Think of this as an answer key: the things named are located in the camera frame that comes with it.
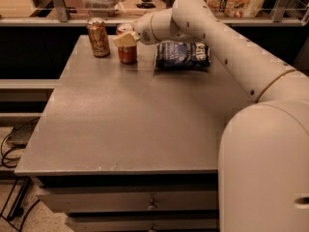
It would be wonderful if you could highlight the upper drawer knob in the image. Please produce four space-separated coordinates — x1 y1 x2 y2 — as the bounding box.
148 202 157 211

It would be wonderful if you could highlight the black cables left floor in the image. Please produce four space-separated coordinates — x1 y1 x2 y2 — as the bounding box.
0 118 42 232

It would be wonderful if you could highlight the grey drawer cabinet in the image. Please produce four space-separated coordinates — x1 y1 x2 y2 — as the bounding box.
15 37 249 232

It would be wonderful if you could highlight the orange soda can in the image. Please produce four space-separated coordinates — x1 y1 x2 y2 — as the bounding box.
86 17 110 57

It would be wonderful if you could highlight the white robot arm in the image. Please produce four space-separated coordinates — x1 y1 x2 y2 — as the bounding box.
114 0 309 232

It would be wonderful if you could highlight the red coke can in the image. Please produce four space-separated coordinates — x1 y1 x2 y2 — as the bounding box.
116 23 137 64

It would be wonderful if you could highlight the grey power adapter box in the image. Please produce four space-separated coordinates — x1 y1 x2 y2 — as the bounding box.
6 124 34 147

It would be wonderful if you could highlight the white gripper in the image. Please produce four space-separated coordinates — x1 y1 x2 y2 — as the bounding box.
113 14 158 47

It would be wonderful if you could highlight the blue chip bag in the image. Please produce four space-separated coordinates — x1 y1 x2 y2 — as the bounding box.
155 42 211 72

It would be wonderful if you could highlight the clear plastic container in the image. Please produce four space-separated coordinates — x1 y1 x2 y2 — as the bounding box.
82 0 122 17

